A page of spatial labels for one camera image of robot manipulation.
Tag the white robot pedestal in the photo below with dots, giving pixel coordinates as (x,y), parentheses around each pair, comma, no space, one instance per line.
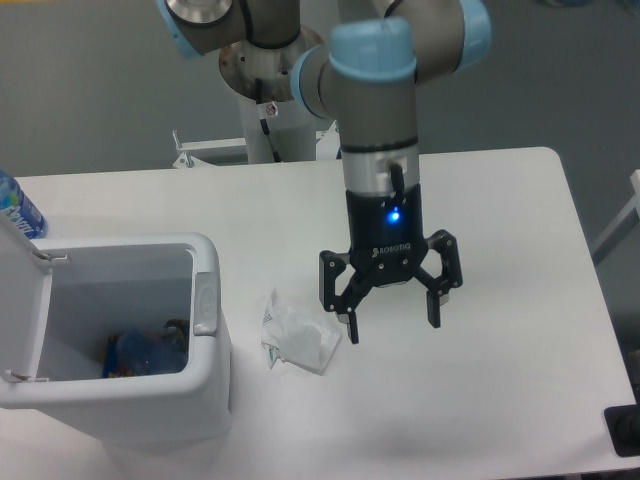
(265,120)

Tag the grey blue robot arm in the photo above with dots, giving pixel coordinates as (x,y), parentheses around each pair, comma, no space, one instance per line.
(364,79)

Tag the blue labelled bottle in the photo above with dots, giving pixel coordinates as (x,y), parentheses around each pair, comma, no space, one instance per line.
(20,210)

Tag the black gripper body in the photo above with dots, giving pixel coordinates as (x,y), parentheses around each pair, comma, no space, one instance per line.
(387,241)

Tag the white plastic trash can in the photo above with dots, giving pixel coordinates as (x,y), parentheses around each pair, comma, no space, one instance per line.
(61,299)

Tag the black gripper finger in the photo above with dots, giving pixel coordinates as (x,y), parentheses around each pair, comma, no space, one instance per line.
(445,245)
(331,266)

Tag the white frame at right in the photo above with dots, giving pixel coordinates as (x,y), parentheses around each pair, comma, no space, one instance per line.
(620,226)

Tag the black table clamp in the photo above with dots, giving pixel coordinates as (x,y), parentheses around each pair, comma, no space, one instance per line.
(623,427)

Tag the white paper wrapper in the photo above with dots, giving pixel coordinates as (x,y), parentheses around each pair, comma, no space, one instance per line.
(294,334)

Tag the blue snack wrapper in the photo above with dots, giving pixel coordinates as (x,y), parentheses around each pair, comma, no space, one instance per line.
(112,366)

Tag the clear plastic water bottle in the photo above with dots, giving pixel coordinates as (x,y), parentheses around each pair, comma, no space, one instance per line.
(143,353)

